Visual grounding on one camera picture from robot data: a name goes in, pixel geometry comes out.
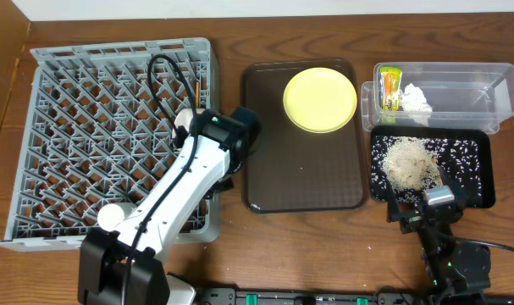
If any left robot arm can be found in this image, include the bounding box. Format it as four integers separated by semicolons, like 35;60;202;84
78;108;262;305

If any dark brown serving tray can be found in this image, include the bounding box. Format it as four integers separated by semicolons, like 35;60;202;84
240;58;370;214

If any yellow green snack wrapper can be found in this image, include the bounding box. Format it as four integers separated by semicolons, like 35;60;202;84
379;66;403;111

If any black waste tray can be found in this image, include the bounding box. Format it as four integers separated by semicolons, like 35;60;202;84
370;125;495;208

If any rice food waste pile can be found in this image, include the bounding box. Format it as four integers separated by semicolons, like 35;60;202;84
382;136;443;191

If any yellow round plate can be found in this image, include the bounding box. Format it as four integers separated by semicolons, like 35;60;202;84
283;67;357;134

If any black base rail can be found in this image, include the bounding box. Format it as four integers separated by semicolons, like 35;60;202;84
192;286;514;305

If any white tissue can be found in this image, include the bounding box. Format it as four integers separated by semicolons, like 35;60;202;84
400;83;433;127

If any grey dishwasher rack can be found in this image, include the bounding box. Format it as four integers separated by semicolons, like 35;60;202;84
0;37;219;252

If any white paper cup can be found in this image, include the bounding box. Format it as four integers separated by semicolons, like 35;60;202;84
97;202;135;231

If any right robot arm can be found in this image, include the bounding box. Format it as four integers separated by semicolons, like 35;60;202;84
386;186;491;298

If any wooden chopstick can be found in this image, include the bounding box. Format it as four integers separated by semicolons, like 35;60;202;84
195;81;201;108

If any clear plastic waste bin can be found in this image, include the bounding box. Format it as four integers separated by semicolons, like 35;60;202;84
359;62;514;134

